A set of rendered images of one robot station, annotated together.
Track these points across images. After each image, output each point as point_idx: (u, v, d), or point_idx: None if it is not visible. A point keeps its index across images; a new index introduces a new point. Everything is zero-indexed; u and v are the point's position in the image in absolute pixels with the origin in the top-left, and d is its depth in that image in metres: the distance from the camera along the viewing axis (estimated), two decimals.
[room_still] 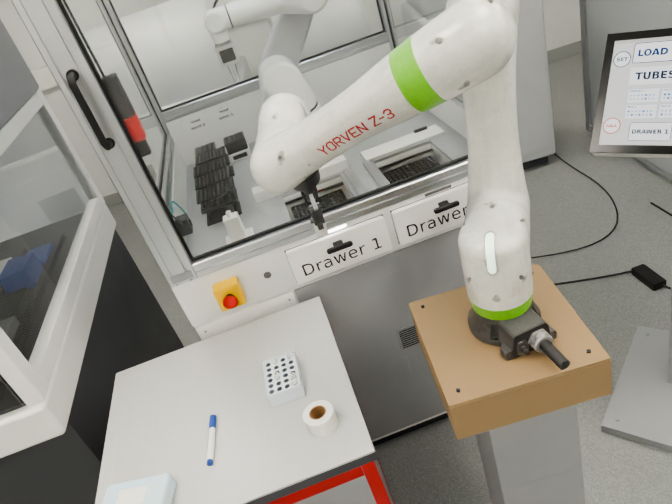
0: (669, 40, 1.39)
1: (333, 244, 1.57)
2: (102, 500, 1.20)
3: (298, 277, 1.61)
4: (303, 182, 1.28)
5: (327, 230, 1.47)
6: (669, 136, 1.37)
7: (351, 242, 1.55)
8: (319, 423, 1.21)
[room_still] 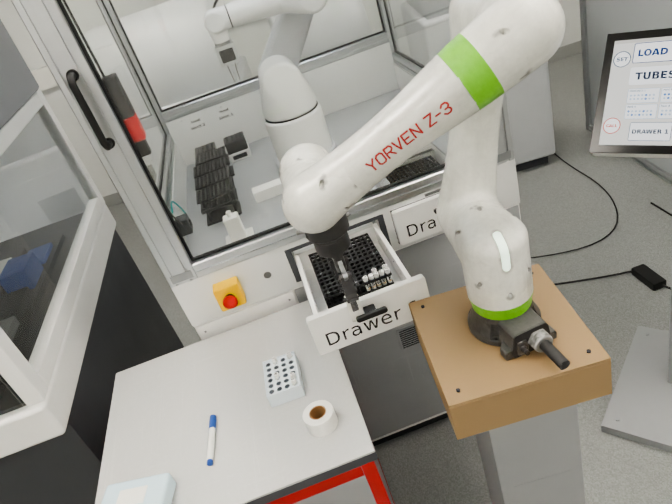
0: (669, 40, 1.39)
1: (364, 309, 1.30)
2: (102, 500, 1.20)
3: (320, 347, 1.34)
4: (330, 245, 1.15)
5: (363, 313, 1.29)
6: (669, 136, 1.37)
7: (386, 308, 1.28)
8: (319, 423, 1.21)
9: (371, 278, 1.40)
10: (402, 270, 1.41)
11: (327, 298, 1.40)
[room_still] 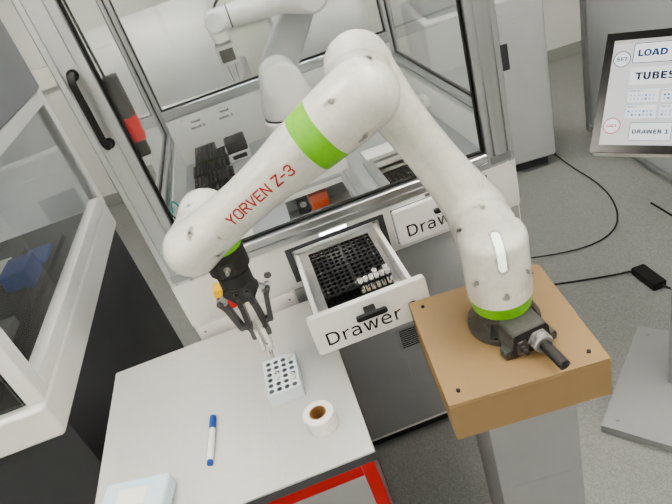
0: (669, 40, 1.39)
1: (364, 309, 1.30)
2: (102, 500, 1.20)
3: (320, 347, 1.34)
4: (248, 267, 1.26)
5: (270, 336, 1.39)
6: (669, 136, 1.37)
7: (386, 308, 1.28)
8: (319, 423, 1.21)
9: (371, 278, 1.40)
10: (402, 270, 1.41)
11: (327, 298, 1.40)
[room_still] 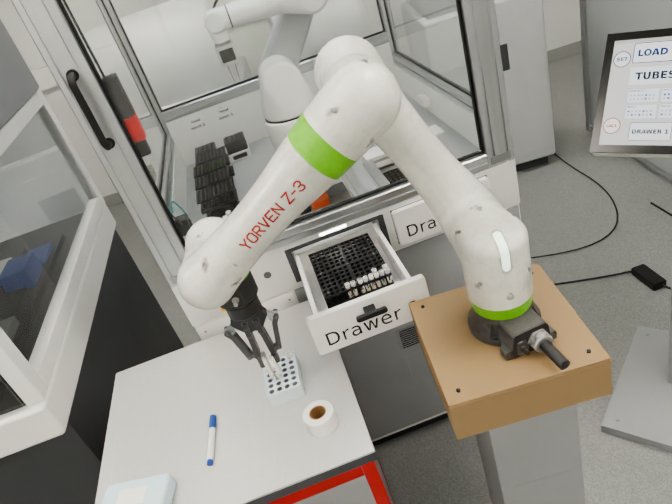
0: (669, 40, 1.39)
1: (364, 309, 1.30)
2: (102, 500, 1.20)
3: (320, 347, 1.34)
4: (256, 295, 1.23)
5: (278, 364, 1.36)
6: (669, 136, 1.37)
7: (386, 308, 1.28)
8: (319, 423, 1.21)
9: (371, 278, 1.40)
10: (402, 270, 1.41)
11: (327, 298, 1.40)
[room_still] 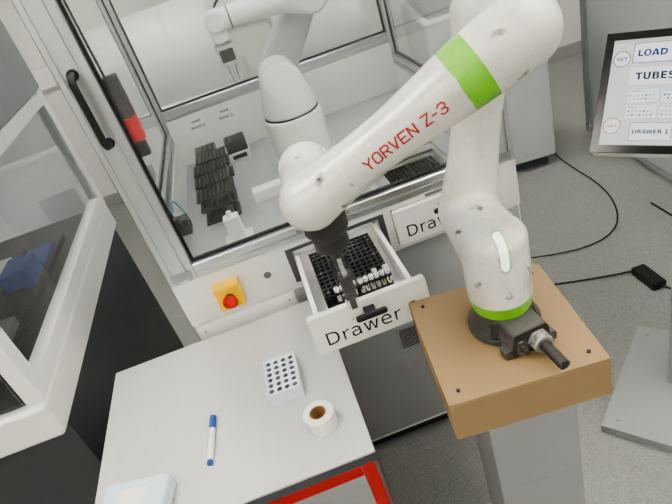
0: (669, 40, 1.39)
1: (364, 309, 1.30)
2: (102, 500, 1.20)
3: (320, 347, 1.34)
4: (329, 242, 1.15)
5: (362, 311, 1.29)
6: (669, 136, 1.37)
7: (386, 308, 1.28)
8: (319, 423, 1.21)
9: (371, 278, 1.40)
10: (402, 270, 1.41)
11: (327, 298, 1.40)
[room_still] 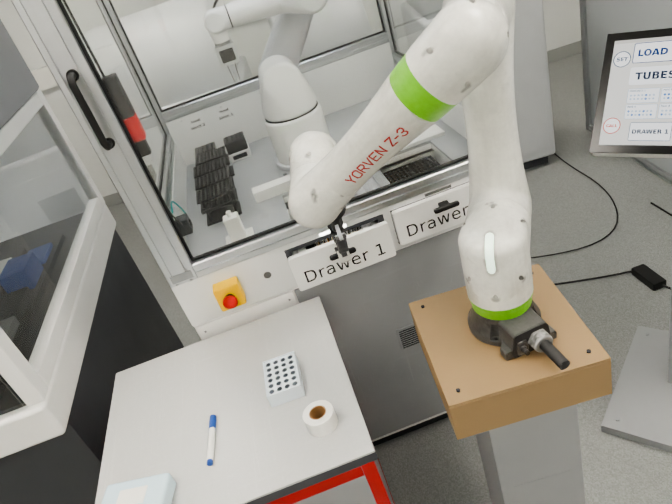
0: (669, 40, 1.39)
1: (336, 250, 1.54)
2: (102, 500, 1.20)
3: (300, 283, 1.58)
4: None
5: (350, 257, 1.51)
6: (669, 136, 1.37)
7: (355, 248, 1.52)
8: (319, 423, 1.21)
9: None
10: (371, 220, 1.65)
11: None
